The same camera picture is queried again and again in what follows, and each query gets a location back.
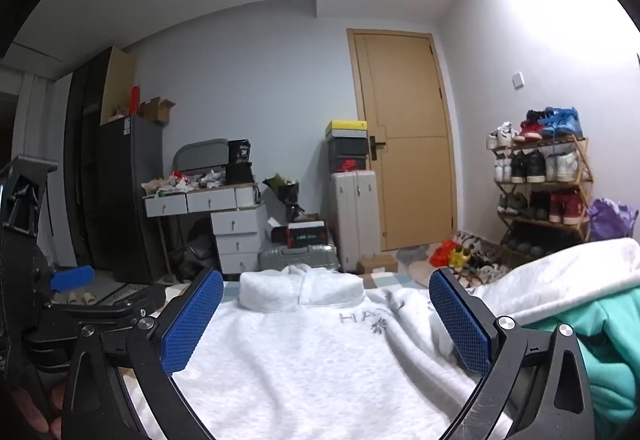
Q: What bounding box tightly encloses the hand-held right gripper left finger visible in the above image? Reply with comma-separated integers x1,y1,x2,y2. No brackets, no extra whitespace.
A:
60,267,226,440

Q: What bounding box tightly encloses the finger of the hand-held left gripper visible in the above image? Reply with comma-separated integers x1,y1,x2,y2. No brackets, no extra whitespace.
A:
50,266,96,293
27,284,168,341

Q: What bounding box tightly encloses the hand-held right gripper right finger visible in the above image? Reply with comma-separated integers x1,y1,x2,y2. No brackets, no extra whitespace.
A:
428,268,608,440

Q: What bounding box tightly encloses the light grey hoodie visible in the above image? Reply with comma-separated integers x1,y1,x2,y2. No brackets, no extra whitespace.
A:
117,240,640,440

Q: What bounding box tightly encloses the person's left hand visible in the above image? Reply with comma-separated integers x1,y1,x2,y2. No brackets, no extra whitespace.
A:
10,386,63,438

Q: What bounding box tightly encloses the pair of beige slippers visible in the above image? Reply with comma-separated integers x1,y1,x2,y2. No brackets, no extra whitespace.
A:
52,291,98,305

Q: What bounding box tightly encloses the pile of loose shoes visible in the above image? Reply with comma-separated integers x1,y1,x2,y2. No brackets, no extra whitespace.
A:
450,230,516,288

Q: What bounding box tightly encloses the dark bag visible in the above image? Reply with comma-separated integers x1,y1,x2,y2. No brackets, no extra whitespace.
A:
167,220,221,281

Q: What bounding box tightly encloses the orange plastic bag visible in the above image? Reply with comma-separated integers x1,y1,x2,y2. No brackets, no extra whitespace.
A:
429,240,458,268

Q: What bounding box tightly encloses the checked bed sheet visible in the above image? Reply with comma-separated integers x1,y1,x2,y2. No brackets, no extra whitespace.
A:
155,272,436,315

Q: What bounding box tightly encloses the patterned rug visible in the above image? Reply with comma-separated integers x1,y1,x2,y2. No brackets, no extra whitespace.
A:
392,245,436,278

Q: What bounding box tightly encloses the white drawer cabinet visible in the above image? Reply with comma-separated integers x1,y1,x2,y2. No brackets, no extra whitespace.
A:
210,205,268,275

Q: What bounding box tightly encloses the dark cabinet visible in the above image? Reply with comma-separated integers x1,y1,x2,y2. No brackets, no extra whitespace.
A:
97,115,168,283

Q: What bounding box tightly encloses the small flat cardboard box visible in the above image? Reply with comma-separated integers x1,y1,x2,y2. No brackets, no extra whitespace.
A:
357,254,399,275

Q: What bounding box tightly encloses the white desk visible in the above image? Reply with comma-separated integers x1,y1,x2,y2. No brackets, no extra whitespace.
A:
144,183,263,281

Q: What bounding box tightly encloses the white curtain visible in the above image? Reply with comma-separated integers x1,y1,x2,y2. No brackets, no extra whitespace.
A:
12,72,71,265

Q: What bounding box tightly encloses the silver suitcase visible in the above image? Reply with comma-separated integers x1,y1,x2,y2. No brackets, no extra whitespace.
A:
257,242,342,275

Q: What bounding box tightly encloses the pile of paper clutter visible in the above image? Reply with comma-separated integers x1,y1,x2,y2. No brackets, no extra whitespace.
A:
141,168,228,198

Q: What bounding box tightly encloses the black and red shoebox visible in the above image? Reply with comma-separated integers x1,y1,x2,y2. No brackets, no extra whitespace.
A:
270,219,330,247

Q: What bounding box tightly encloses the teal hoodie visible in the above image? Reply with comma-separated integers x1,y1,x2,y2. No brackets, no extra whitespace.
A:
520,285,640,426

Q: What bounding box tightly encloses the white suitcase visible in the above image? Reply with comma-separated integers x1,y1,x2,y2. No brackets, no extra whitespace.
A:
328,170,381,273

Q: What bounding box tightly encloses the dark wrapped flower bouquet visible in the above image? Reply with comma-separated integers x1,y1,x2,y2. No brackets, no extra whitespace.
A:
262,174,306,223

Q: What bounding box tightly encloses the wooden shoe rack with shoes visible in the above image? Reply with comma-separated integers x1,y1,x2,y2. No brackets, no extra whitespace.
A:
486,106,588,255

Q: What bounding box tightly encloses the purple plastic bag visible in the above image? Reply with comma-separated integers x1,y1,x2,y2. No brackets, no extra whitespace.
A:
587,198,640,243

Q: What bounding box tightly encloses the open cardboard box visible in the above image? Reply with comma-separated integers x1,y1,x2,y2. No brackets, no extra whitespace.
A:
137,97,177,125

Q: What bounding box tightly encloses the large cardboard box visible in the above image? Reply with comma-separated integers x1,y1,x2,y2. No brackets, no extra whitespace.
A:
100,46,137,125

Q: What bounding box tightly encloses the wooden door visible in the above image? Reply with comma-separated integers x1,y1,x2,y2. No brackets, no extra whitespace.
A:
347,28,458,251

